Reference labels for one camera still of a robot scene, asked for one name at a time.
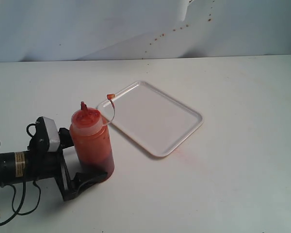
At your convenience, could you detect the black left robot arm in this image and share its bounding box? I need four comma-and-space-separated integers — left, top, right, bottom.
0, 116, 107, 201

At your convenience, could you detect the red sauce squeeze bottle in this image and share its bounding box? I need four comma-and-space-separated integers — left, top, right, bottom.
69, 101, 114, 181

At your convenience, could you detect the white rectangular plastic tray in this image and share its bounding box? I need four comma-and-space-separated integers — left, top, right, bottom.
97, 81, 204, 157

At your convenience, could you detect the white backdrop sheet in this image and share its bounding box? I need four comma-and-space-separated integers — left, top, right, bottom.
0, 0, 291, 62

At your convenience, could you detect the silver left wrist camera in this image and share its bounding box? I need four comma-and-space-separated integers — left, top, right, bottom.
35, 116, 60, 152

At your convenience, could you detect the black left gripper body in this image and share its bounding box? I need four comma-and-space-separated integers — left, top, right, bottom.
28, 122, 77, 201

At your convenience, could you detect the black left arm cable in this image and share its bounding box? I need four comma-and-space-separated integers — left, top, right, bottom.
0, 122, 43, 226

